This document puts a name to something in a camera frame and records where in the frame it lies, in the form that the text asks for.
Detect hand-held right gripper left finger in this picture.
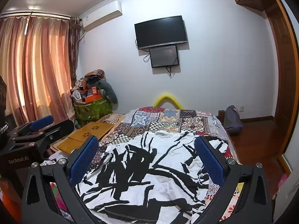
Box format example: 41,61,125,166
21,135,103,224

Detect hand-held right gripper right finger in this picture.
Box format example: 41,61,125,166
194,135,273,224

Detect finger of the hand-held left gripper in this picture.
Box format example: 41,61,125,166
9,115,55,141
12,119,75,150

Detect black and white printed garment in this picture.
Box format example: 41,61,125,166
77,131,234,222

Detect pile of clothes and boxes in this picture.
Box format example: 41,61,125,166
70,69,107,103

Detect bamboo lap desk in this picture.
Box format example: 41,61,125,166
57,122,115,154

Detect green patterned storage bag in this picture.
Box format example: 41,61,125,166
73,99,113,127

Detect grey backpack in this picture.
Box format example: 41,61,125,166
223,105,243,136

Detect pink striped curtain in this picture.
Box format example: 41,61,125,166
0,14,72,136

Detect grey plush toy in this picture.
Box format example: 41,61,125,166
97,80,118,104

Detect patchwork printed blanket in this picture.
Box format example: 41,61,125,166
45,107,246,224

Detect yellow foam tube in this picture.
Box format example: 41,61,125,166
153,93,185,110

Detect pink cloth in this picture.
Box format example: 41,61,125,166
278,173,288,193

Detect dark patterned curtain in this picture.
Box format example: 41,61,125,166
69,15,82,89

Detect small black monitor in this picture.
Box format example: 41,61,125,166
149,46,179,69

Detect white air conditioner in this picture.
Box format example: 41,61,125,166
82,0,123,31

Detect black television cables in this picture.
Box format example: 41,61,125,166
135,40,178,78

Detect black wall television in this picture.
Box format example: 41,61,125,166
134,15,189,50

